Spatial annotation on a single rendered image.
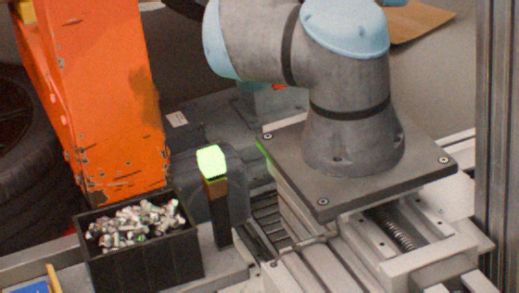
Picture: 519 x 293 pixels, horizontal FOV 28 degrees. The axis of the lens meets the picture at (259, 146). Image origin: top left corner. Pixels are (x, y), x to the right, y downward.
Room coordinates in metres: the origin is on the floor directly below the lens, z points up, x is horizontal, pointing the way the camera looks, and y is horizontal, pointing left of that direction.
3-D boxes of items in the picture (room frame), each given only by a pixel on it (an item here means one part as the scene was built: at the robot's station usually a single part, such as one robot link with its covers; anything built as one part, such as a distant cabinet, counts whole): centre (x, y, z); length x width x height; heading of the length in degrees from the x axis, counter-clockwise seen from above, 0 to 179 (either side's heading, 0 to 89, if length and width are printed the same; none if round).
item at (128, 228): (1.50, 0.24, 0.51); 0.20 x 0.14 x 0.13; 105
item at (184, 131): (2.04, 0.18, 0.26); 0.42 x 0.18 x 0.35; 19
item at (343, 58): (1.28, -0.13, 0.98); 0.13 x 0.12 x 0.14; 63
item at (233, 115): (2.39, -0.03, 0.32); 0.40 x 0.30 x 0.28; 109
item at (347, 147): (1.27, -0.14, 0.87); 0.15 x 0.15 x 0.10
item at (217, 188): (1.55, 0.09, 0.59); 0.04 x 0.04 x 0.04; 19
